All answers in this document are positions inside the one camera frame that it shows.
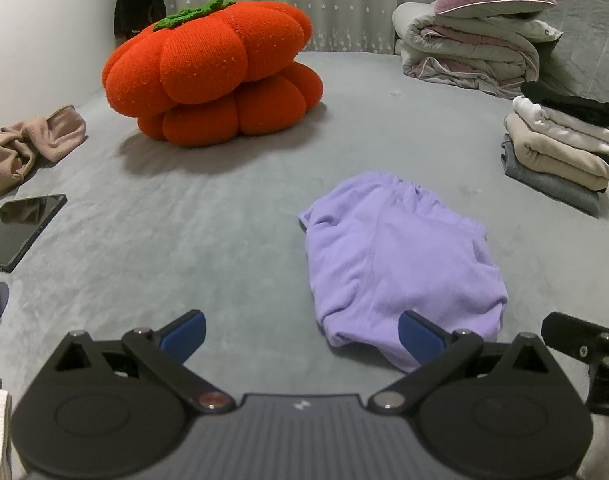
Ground grey star-print curtain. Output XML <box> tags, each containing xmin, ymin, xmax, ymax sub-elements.
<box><xmin>154</xmin><ymin>0</ymin><xmax>457</xmax><ymax>53</ymax></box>

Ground beige pink crumpled garment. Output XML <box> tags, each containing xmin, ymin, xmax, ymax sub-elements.
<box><xmin>0</xmin><ymin>105</ymin><xmax>88</xmax><ymax>196</ymax></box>

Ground black tablet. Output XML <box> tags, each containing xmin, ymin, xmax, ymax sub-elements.
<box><xmin>0</xmin><ymin>193</ymin><xmax>68</xmax><ymax>273</ymax></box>

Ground folded duvet with pink pillow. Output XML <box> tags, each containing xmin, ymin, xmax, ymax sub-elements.
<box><xmin>391</xmin><ymin>2</ymin><xmax>565</xmax><ymax>98</ymax></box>

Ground grey quilted headboard cover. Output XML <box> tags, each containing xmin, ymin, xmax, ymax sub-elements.
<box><xmin>524</xmin><ymin>0</ymin><xmax>609</xmax><ymax>176</ymax></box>

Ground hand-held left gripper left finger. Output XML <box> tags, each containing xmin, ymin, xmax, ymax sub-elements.
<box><xmin>51</xmin><ymin>309</ymin><xmax>236</xmax><ymax>415</ymax></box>

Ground grey folded sweater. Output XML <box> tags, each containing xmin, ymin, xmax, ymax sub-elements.
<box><xmin>501</xmin><ymin>134</ymin><xmax>601</xmax><ymax>217</ymax></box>

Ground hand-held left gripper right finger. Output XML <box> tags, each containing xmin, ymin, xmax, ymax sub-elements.
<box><xmin>368</xmin><ymin>309</ymin><xmax>559</xmax><ymax>416</ymax></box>

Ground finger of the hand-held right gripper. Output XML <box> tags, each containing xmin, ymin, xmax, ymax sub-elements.
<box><xmin>541</xmin><ymin>311</ymin><xmax>609</xmax><ymax>415</ymax></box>

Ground orange pumpkin plush cushion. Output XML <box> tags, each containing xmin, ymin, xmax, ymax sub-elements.
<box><xmin>102</xmin><ymin>0</ymin><xmax>325</xmax><ymax>148</ymax></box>

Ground lilac pants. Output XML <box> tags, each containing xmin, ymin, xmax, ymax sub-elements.
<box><xmin>298</xmin><ymin>171</ymin><xmax>510</xmax><ymax>373</ymax></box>

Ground white folded garment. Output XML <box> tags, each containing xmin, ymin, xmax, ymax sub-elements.
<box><xmin>513</xmin><ymin>95</ymin><xmax>609</xmax><ymax>145</ymax></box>

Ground black hanging garment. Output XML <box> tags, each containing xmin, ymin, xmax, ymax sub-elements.
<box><xmin>113</xmin><ymin>0</ymin><xmax>168</xmax><ymax>41</ymax></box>

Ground black folded garment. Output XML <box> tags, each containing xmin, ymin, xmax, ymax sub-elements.
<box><xmin>521</xmin><ymin>81</ymin><xmax>609</xmax><ymax>128</ymax></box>

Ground beige folded garment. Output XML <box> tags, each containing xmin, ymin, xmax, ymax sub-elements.
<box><xmin>504</xmin><ymin>112</ymin><xmax>609</xmax><ymax>192</ymax></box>

